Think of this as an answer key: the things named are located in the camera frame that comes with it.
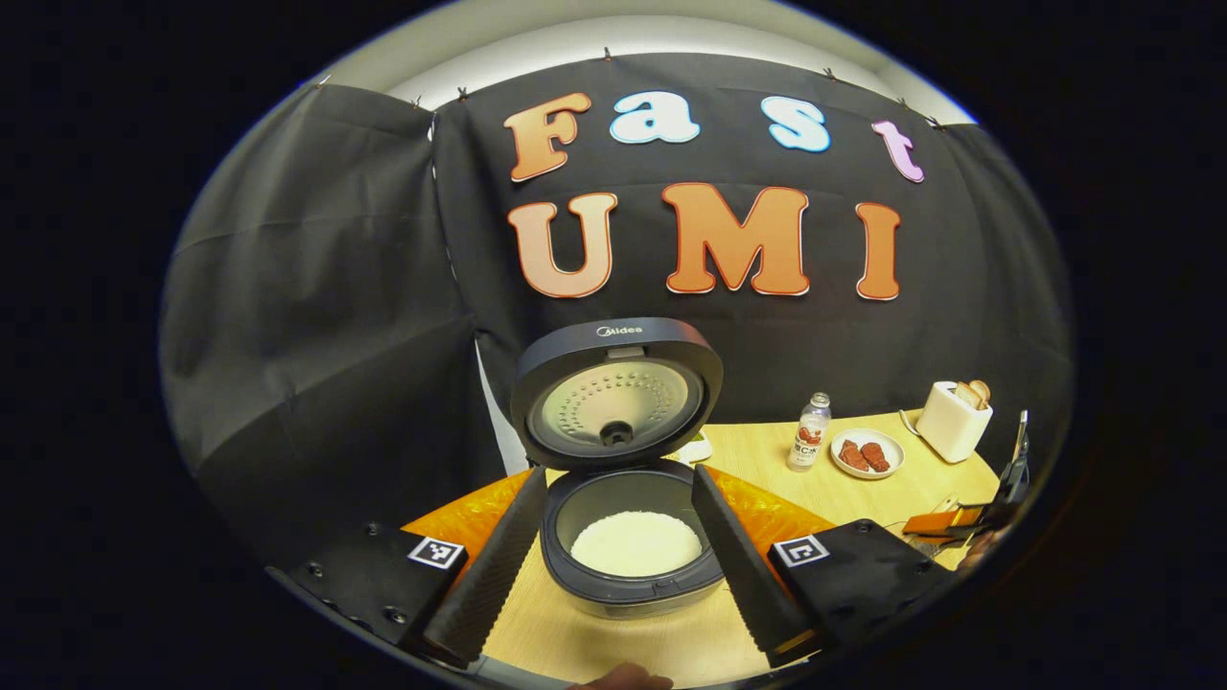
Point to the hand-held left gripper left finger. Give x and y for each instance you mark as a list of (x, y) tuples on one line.
[(498, 575)]

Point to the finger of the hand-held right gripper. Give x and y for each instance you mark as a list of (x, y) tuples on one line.
[(944, 523)]

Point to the white divided grain dish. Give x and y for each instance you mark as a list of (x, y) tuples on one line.
[(695, 450)]

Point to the white rice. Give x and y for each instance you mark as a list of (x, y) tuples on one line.
[(637, 544)]

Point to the white round plate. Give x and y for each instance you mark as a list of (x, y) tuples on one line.
[(896, 450)]

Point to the small clear drink bottle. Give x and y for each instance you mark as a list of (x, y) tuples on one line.
[(808, 436)]

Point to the black backdrop cloth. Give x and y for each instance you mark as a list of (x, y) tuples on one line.
[(316, 287)]

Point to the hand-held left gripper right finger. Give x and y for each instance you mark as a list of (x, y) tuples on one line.
[(743, 585)]

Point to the white toaster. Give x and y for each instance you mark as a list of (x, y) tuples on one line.
[(944, 431)]

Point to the toast bread slice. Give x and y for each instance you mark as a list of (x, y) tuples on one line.
[(982, 391), (964, 397)]

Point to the black rice cooker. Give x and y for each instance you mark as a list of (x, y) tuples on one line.
[(613, 345)]

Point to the red meat slice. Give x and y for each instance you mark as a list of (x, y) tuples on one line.
[(875, 457), (853, 456)]

